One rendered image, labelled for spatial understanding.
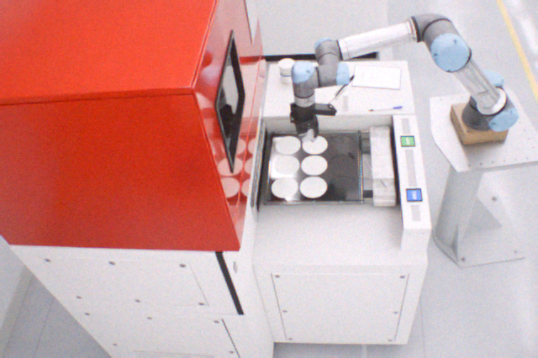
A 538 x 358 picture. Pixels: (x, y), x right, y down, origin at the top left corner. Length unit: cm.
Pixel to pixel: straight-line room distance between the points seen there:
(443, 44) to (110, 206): 112
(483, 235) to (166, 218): 202
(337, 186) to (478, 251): 118
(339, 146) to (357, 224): 34
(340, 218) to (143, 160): 99
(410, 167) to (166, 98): 115
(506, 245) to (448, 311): 51
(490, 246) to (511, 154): 81
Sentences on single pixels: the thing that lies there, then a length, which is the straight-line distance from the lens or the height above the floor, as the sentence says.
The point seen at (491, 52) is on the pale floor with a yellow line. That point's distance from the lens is 420.
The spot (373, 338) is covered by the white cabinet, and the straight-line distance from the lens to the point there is 248.
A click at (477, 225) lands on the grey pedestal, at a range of 297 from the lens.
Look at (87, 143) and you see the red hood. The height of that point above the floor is 167.
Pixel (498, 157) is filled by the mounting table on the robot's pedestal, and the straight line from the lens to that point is 227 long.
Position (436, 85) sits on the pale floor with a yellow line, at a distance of 382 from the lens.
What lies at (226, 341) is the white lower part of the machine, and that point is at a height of 57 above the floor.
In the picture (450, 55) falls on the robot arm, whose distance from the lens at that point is 177.
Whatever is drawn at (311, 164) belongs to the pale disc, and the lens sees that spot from 206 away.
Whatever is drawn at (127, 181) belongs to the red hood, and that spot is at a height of 153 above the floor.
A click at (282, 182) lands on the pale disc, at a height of 90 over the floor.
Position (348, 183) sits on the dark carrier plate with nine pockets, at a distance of 199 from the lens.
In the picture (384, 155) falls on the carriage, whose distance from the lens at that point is 211.
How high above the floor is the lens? 245
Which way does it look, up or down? 49 degrees down
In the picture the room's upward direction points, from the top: 11 degrees counter-clockwise
